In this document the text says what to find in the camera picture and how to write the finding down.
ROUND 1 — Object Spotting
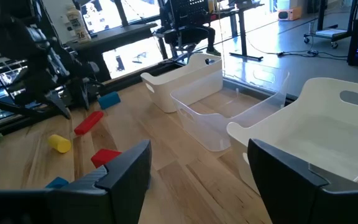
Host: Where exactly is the long red block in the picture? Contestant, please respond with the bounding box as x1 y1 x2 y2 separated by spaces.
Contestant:
73 111 105 136

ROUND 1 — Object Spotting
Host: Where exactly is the white plastic bin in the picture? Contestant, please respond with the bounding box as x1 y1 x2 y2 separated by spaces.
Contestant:
140 52 224 114
226 77 358 195

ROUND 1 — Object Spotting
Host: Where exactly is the orange appliance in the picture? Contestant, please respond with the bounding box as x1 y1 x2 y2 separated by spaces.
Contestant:
277 6 303 22

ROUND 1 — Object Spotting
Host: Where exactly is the clear plastic bin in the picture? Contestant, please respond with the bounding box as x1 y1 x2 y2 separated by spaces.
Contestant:
170 62 291 152

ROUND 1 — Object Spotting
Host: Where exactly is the black wheeled cart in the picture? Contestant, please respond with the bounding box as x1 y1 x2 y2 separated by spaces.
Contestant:
303 0 358 50

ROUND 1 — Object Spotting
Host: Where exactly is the black standing desk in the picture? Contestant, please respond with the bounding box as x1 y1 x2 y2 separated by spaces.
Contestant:
209 0 265 62

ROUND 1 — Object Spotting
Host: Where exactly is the black floor cable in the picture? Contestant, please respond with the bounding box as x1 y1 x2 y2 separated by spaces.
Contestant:
265 46 349 62

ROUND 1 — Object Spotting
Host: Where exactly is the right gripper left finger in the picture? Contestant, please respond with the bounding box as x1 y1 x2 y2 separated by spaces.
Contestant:
0 139 152 224

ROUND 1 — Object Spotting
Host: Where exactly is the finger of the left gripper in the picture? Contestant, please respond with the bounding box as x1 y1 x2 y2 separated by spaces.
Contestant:
44 90 73 121
78 77 91 111

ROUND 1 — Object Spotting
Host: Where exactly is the yellow cylinder block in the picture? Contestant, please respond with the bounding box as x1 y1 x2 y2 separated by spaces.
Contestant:
47 134 72 154

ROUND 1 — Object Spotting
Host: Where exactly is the black office chair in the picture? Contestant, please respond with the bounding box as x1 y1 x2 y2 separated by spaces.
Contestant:
158 0 213 63

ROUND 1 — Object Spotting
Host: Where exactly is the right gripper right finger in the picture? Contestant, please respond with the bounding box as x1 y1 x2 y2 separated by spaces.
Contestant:
247 138 358 224

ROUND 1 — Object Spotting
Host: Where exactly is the short red block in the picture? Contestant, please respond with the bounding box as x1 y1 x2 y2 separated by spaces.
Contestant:
91 148 123 169

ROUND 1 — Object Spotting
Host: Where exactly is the dark grey desk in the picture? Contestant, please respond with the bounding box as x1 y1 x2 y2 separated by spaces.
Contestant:
65 22 158 83

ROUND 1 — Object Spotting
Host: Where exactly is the person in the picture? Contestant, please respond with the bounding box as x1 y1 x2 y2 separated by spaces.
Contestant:
194 24 223 57

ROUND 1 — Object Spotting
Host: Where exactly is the blue rectangular block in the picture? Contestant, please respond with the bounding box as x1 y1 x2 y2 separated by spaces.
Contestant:
44 176 70 190
97 91 122 110

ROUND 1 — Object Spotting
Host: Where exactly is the white bottle with number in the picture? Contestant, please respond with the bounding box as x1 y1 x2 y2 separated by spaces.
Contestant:
65 4 92 44

